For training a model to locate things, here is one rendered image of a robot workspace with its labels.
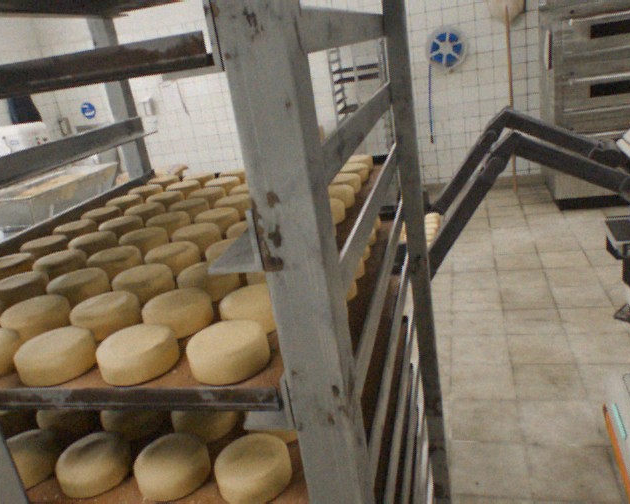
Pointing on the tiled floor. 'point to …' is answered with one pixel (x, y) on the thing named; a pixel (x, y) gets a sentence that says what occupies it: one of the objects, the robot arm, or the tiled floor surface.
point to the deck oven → (593, 82)
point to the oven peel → (504, 10)
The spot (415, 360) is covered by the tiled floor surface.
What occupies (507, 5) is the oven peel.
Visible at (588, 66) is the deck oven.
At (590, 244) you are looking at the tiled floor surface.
